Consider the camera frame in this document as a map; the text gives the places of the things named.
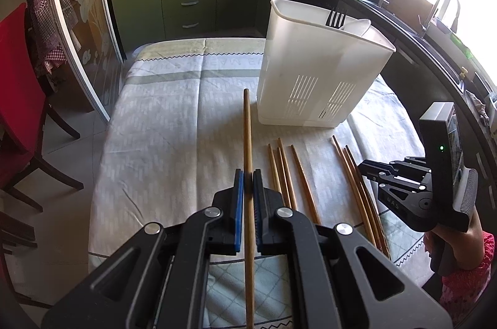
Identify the red upholstered wooden chair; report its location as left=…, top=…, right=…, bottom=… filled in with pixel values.
left=0, top=3, right=84, bottom=213

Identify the floral glass sliding door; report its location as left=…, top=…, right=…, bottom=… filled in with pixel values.
left=41, top=0, right=127, bottom=124

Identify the white plastic utensil holder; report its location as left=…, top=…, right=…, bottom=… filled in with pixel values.
left=256, top=0, right=397, bottom=129

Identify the checkered hanging cloth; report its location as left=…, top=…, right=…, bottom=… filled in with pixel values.
left=24, top=0, right=74, bottom=73

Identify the pale printed tablecloth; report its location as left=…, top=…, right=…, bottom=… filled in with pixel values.
left=87, top=38, right=435, bottom=329

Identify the white spoon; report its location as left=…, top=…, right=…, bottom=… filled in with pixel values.
left=340, top=18, right=372, bottom=38

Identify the crumpled rag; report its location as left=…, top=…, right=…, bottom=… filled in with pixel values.
left=466, top=90, right=490, bottom=128

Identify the green item on sill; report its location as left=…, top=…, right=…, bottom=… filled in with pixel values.
left=450, top=33, right=472, bottom=60

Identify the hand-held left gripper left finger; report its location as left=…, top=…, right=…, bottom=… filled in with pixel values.
left=41, top=169, right=246, bottom=329

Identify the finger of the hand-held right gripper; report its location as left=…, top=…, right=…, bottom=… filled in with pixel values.
left=357, top=160, right=427, bottom=194
left=390, top=157, right=430, bottom=173

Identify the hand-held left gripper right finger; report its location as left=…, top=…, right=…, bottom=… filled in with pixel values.
left=252, top=169, right=454, bottom=329

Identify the dark wooden chair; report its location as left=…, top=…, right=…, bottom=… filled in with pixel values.
left=0, top=210, right=53, bottom=308

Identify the black fork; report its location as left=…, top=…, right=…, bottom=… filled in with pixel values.
left=325, top=10, right=347, bottom=30

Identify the person's right hand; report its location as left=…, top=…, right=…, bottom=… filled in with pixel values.
left=452, top=219, right=486, bottom=271

